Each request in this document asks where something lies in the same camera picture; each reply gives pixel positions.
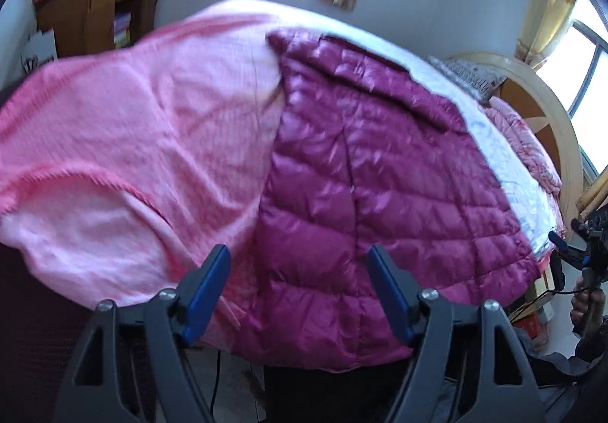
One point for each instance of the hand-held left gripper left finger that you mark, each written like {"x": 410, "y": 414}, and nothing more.
{"x": 206, "y": 295}

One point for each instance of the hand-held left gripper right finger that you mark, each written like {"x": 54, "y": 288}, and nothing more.
{"x": 392, "y": 295}

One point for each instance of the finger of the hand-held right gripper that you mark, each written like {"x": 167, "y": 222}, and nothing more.
{"x": 556, "y": 240}

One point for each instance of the magenta quilted down jacket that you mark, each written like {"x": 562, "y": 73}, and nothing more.
{"x": 370, "y": 195}

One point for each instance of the person's right forearm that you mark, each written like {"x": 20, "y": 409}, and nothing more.
{"x": 565, "y": 356}

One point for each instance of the person's right hand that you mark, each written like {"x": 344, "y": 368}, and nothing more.
{"x": 582, "y": 304}

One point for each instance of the yellow wooden sticks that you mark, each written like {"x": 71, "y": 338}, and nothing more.
{"x": 593, "y": 200}

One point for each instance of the small red floor box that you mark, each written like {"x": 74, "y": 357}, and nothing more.
{"x": 528, "y": 324}

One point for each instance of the pink folded quilt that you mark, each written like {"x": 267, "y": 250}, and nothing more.
{"x": 527, "y": 143}

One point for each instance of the person's dark pants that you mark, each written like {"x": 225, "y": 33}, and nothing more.
{"x": 332, "y": 394}

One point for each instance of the cream wooden headboard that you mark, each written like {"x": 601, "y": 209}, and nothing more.
{"x": 546, "y": 105}

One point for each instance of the side window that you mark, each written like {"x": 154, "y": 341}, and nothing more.
{"x": 586, "y": 67}

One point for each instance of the pink patterned bedsheet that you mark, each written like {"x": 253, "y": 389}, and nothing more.
{"x": 142, "y": 128}

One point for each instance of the striped floral pillow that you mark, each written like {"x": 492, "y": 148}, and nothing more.
{"x": 470, "y": 74}

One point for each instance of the yellow side curtain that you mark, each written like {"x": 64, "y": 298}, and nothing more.
{"x": 546, "y": 10}

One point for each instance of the stack of boxes under desk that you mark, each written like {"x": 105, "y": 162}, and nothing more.
{"x": 122, "y": 30}

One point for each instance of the white paper bag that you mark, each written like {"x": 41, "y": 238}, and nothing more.
{"x": 40, "y": 50}

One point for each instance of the brown wooden desk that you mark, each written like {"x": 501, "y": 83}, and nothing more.
{"x": 80, "y": 19}

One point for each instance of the dark maroon bed frame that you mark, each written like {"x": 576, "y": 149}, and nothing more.
{"x": 38, "y": 333}

